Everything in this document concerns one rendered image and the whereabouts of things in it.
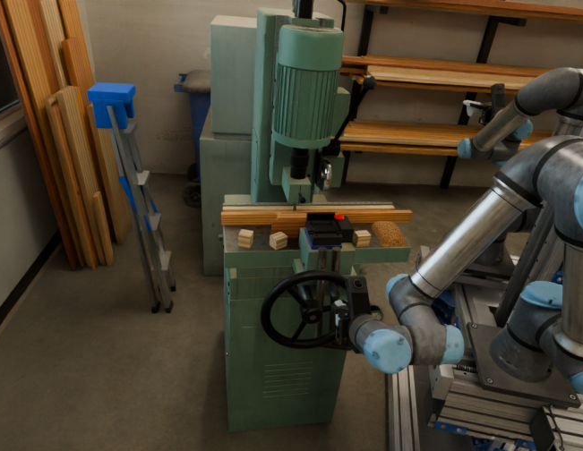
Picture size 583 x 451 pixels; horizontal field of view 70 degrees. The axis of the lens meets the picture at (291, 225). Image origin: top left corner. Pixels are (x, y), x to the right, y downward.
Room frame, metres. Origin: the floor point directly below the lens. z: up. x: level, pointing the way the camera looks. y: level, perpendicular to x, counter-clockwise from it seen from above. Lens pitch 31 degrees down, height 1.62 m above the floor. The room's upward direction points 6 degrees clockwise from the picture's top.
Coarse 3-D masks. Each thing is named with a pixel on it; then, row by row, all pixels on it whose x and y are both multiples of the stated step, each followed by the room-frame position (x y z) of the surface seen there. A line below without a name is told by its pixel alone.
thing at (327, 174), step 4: (324, 160) 1.37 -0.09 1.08; (328, 160) 1.37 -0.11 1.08; (324, 164) 1.36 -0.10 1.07; (328, 164) 1.35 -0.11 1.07; (324, 168) 1.34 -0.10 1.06; (328, 168) 1.34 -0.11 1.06; (320, 172) 1.38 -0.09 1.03; (324, 172) 1.34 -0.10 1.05; (328, 172) 1.33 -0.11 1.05; (320, 176) 1.37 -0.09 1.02; (324, 176) 1.33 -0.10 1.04; (328, 176) 1.32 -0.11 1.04; (320, 180) 1.38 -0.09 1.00; (324, 180) 1.32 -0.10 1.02; (328, 180) 1.32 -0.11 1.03; (320, 184) 1.38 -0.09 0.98; (324, 184) 1.32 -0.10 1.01; (328, 184) 1.32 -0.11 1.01; (320, 188) 1.36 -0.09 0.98; (324, 188) 1.33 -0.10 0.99; (328, 188) 1.33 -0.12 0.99
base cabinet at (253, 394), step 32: (224, 288) 1.47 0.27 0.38; (224, 320) 1.46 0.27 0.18; (256, 320) 1.04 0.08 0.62; (288, 320) 1.06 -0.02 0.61; (256, 352) 1.04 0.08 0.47; (288, 352) 1.06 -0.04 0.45; (320, 352) 1.09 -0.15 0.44; (256, 384) 1.04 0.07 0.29; (288, 384) 1.06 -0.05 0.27; (320, 384) 1.09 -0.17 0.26; (256, 416) 1.04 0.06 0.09; (288, 416) 1.07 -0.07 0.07; (320, 416) 1.10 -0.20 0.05
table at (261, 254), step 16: (352, 224) 1.26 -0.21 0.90; (368, 224) 1.27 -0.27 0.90; (224, 240) 1.08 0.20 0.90; (256, 240) 1.10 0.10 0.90; (288, 240) 1.11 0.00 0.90; (352, 240) 1.15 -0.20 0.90; (224, 256) 1.05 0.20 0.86; (240, 256) 1.02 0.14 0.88; (256, 256) 1.03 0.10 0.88; (272, 256) 1.05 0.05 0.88; (288, 256) 1.06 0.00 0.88; (368, 256) 1.11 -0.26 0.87; (384, 256) 1.13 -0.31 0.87; (400, 256) 1.14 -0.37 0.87; (352, 272) 1.02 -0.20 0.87
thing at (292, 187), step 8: (288, 168) 1.29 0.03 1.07; (288, 176) 1.23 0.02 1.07; (288, 184) 1.18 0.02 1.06; (296, 184) 1.18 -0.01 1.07; (304, 184) 1.18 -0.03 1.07; (288, 192) 1.17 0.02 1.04; (296, 192) 1.18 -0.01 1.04; (304, 192) 1.18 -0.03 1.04; (288, 200) 1.17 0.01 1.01; (296, 200) 1.18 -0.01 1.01
